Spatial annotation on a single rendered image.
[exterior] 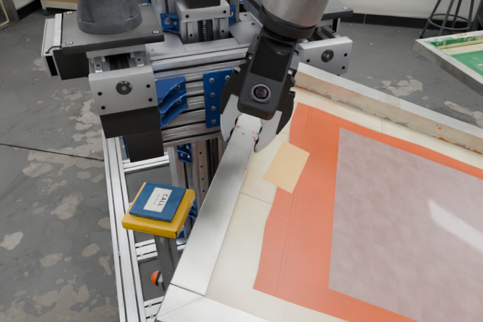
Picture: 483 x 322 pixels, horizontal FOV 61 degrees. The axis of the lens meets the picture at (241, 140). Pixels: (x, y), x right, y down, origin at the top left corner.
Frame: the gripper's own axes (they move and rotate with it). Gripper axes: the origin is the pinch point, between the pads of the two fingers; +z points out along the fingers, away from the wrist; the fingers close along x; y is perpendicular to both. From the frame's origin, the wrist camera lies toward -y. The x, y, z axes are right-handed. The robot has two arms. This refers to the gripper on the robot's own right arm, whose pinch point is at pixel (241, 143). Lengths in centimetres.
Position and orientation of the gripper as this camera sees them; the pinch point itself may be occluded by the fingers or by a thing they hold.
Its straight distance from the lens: 60.7
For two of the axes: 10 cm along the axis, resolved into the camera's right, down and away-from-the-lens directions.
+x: -9.4, -3.5, 0.1
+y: 2.2, -6.0, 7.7
